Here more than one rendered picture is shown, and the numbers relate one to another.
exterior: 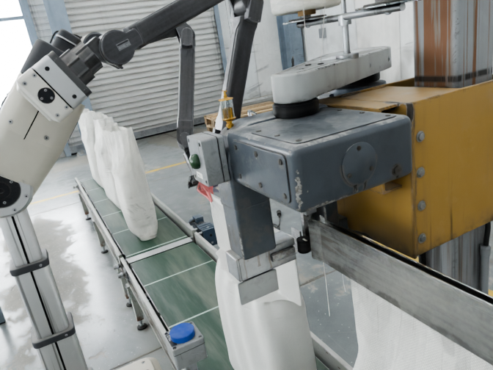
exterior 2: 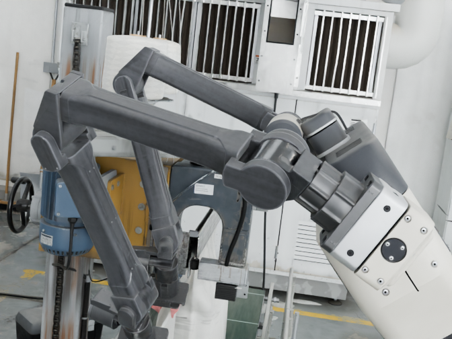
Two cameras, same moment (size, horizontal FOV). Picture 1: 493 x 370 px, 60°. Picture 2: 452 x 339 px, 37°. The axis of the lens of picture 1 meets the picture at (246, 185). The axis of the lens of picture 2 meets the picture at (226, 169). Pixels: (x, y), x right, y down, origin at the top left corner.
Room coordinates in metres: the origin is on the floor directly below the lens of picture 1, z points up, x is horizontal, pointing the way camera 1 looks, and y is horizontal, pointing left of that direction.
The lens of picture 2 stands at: (2.52, 0.95, 1.68)
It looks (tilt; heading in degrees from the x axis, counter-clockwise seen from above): 10 degrees down; 211
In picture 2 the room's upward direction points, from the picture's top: 7 degrees clockwise
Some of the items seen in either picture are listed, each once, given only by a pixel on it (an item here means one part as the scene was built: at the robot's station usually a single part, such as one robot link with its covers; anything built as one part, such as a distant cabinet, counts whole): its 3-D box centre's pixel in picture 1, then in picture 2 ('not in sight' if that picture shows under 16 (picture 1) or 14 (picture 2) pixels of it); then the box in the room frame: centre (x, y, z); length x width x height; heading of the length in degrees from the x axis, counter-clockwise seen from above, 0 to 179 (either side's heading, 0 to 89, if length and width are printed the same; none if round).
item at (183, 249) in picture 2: (308, 222); (182, 253); (0.90, -0.13, 1.08); 0.03 x 0.01 x 0.13; 115
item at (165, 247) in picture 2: not in sight; (151, 253); (1.24, 0.01, 1.17); 0.11 x 0.09 x 0.12; 115
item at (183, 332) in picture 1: (183, 334); not in sight; (0.88, 0.21, 0.84); 0.06 x 0.06 x 0.02
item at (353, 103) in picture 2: not in sight; (219, 133); (-1.91, -1.78, 1.05); 2.28 x 1.16 x 2.09; 115
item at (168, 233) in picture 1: (122, 206); not in sight; (3.39, 1.05, 0.34); 2.21 x 0.39 x 0.09; 25
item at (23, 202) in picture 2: not in sight; (20, 204); (1.07, -0.64, 1.13); 0.18 x 0.11 x 0.18; 25
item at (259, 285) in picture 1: (253, 282); (231, 290); (0.83, 0.02, 0.98); 0.09 x 0.05 x 0.05; 115
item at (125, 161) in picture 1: (130, 179); not in sight; (2.73, 0.75, 0.74); 0.47 x 0.22 x 0.72; 23
